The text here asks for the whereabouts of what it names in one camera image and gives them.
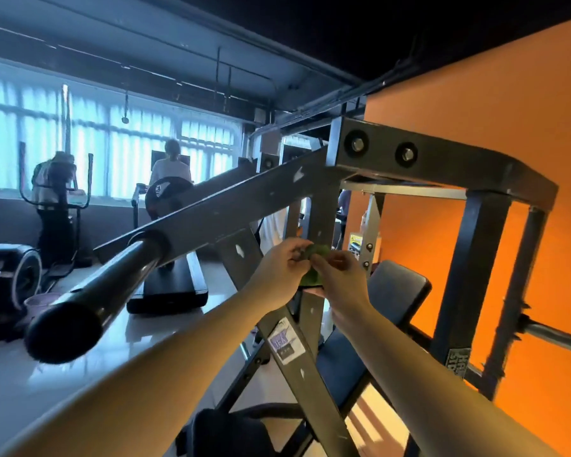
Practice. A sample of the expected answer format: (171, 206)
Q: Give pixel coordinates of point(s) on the person's left hand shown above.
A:
(281, 271)

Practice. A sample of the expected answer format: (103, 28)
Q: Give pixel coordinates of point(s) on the person's right hand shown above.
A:
(343, 280)

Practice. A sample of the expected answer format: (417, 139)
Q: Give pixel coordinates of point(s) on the green cleaning cloth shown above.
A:
(311, 254)

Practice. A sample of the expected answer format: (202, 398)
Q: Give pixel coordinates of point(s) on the grey steel gym machine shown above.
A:
(438, 157)

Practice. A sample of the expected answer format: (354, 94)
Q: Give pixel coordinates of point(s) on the person's right forearm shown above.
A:
(438, 395)

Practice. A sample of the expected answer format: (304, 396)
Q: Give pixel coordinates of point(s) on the person's left forearm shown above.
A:
(133, 385)

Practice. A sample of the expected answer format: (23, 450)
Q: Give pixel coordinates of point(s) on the black treadmill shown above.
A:
(167, 285)

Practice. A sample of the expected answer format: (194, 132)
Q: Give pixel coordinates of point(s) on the black elliptical trainer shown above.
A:
(55, 195)

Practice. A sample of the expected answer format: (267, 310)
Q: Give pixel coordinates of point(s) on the pink plastic bucket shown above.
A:
(40, 301)

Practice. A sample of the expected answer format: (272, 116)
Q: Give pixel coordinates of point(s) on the large bright window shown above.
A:
(9, 138)

